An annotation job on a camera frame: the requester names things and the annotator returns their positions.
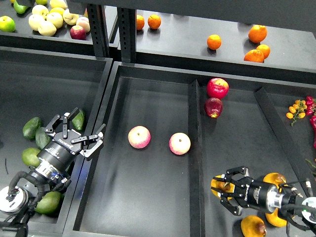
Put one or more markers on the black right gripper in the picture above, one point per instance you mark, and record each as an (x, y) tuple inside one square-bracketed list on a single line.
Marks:
[(248, 193)]

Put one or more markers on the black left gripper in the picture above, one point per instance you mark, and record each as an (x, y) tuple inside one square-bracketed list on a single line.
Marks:
[(66, 145)]

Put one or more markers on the dark green avocado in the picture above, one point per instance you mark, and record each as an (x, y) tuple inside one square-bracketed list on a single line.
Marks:
[(69, 170)]

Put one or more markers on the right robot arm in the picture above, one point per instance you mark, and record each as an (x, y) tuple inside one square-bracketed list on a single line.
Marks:
[(296, 209)]

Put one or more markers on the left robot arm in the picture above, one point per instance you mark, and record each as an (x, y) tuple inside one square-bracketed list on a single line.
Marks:
[(26, 189)]

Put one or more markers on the dark avocado top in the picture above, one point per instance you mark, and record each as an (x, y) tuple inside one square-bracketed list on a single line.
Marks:
[(79, 120)]

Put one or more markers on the yellow pear bottom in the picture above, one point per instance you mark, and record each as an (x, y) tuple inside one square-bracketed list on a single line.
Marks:
[(253, 226)]

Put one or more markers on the dark avocado elongated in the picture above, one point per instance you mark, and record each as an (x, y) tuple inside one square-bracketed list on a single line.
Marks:
[(41, 138)]

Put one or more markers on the dark avocado upper left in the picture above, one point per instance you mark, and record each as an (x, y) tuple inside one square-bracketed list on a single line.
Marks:
[(30, 128)]

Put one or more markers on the light green avocado left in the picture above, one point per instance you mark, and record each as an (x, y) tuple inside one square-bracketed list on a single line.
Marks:
[(30, 158)]

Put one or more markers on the light green avocado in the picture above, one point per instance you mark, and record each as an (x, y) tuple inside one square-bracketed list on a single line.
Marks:
[(30, 158), (49, 204)]

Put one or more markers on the light green avocado lower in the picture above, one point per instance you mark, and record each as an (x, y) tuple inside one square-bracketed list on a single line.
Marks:
[(49, 204)]

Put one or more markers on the pale yellow pear front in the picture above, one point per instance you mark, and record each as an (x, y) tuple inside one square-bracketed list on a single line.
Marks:
[(46, 28)]

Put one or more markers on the pale yellow pear centre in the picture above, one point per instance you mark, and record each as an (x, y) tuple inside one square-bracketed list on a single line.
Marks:
[(56, 19)]

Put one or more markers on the pale yellow pear left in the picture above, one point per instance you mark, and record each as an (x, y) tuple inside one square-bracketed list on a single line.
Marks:
[(35, 20)]

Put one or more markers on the yellow pear shelf back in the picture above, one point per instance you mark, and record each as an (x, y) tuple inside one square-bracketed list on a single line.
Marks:
[(57, 10)]

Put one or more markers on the pale yellow pear back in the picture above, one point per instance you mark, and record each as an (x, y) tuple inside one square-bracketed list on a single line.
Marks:
[(40, 10)]

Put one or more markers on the black tray divider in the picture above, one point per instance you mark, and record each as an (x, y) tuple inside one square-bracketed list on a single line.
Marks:
[(196, 206)]

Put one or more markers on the pink apple left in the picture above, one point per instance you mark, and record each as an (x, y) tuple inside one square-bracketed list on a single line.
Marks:
[(139, 137)]

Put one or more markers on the pink apple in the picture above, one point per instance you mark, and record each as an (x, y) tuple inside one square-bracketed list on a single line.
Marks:
[(139, 137), (179, 143)]

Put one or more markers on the pink apple right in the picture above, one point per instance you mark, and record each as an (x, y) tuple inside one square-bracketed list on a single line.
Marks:
[(179, 143)]

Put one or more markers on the dark red apple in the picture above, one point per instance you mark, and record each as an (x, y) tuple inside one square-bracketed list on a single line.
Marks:
[(213, 107)]

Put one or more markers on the black centre tray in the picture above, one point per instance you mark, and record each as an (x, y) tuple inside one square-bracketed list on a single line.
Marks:
[(145, 192)]

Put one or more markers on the red apple on shelf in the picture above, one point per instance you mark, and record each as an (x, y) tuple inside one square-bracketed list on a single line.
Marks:
[(77, 32)]

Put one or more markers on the cherry tomato bunch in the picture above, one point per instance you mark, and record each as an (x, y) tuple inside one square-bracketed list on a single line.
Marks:
[(297, 111)]

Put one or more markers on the bright red apple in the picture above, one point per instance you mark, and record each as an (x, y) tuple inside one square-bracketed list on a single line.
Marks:
[(217, 88)]

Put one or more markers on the pale pink peach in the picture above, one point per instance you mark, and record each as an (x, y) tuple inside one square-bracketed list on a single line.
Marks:
[(84, 22)]

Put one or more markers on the red chili peppers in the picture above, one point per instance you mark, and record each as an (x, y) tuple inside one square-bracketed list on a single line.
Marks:
[(311, 111)]

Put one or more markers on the orange tangerine far left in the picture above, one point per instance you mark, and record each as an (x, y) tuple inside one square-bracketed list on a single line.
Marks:
[(140, 22)]

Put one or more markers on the green apple on shelf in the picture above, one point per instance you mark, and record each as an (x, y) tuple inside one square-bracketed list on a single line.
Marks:
[(7, 24)]

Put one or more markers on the green fruit top left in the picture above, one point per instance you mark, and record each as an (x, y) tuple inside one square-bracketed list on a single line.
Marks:
[(20, 9)]

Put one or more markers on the orange front right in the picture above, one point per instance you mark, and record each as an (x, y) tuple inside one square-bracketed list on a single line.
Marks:
[(254, 55)]

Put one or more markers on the orange small right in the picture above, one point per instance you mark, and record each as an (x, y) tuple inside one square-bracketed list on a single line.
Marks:
[(265, 49)]

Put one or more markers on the black shelf post left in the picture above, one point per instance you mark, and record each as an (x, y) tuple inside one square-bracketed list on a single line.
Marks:
[(98, 30)]

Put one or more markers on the black shelf post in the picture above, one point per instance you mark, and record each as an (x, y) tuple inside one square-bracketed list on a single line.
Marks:
[(127, 34), (98, 30)]

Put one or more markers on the black shelf post right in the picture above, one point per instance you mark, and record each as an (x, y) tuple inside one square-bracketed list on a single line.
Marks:
[(127, 34)]

